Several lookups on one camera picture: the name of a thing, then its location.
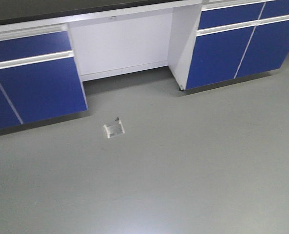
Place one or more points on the right blue white cabinet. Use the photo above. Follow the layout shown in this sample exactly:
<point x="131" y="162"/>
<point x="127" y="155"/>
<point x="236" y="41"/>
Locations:
<point x="213" y="41"/>

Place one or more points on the blue white cabinet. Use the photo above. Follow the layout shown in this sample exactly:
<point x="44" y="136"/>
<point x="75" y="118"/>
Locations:
<point x="38" y="76"/>
<point x="213" y="41"/>

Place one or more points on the left blue white cabinet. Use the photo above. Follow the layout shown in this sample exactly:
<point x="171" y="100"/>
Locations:
<point x="38" y="76"/>

